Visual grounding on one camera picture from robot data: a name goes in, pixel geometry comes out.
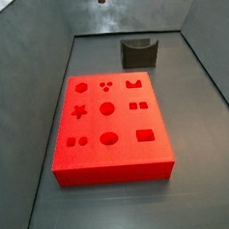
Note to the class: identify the red shape sorter board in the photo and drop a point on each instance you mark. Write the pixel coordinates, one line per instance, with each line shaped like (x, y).
(111, 130)

